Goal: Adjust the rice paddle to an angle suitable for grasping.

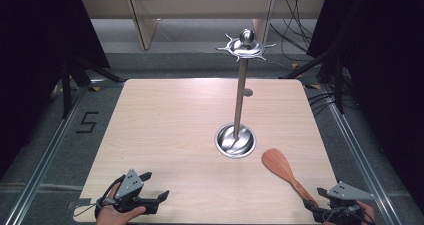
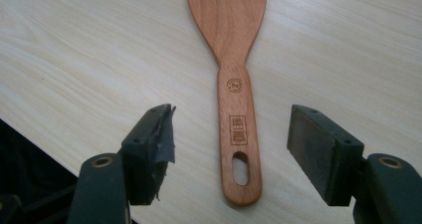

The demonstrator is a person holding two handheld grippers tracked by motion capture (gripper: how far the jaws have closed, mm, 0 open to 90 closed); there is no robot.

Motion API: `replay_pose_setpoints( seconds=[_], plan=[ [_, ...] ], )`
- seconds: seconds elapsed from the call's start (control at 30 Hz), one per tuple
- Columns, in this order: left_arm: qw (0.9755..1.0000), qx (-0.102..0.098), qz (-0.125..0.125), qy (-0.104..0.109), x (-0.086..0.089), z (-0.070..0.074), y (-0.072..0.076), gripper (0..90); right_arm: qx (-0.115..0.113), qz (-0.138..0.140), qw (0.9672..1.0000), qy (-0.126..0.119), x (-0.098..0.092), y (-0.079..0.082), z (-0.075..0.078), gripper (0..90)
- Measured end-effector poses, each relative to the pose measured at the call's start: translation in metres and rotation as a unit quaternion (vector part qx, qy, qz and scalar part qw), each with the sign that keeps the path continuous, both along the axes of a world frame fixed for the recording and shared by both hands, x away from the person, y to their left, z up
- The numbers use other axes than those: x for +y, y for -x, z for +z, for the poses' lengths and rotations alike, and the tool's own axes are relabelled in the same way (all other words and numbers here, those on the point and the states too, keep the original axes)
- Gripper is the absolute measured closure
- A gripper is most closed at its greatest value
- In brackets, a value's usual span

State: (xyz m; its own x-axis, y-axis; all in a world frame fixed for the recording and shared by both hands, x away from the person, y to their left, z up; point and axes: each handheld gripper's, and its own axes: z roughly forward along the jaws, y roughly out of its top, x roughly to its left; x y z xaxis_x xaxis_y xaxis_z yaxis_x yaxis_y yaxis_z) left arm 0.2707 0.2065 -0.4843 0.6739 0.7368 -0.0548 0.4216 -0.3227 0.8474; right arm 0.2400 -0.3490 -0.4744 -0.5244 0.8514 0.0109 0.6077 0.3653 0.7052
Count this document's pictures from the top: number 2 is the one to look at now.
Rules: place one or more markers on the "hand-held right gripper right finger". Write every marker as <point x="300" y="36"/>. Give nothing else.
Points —
<point x="318" y="151"/>

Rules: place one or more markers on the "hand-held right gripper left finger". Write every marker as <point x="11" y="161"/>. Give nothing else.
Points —
<point x="142" y="157"/>

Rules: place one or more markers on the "wooden rice spatula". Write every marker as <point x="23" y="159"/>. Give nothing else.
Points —
<point x="232" y="51"/>

